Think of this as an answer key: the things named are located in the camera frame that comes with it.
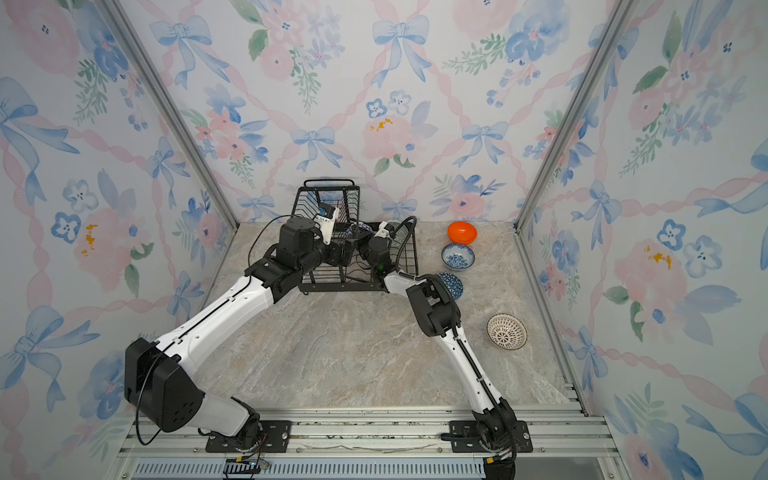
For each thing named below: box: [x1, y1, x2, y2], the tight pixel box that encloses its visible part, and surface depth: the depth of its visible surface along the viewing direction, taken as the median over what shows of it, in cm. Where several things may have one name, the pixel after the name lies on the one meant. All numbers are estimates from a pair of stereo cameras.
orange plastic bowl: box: [447, 221, 478, 245], surface depth 116 cm
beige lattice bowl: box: [486, 313, 528, 351], surface depth 92 cm
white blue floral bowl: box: [441, 243, 476, 272], surface depth 109 cm
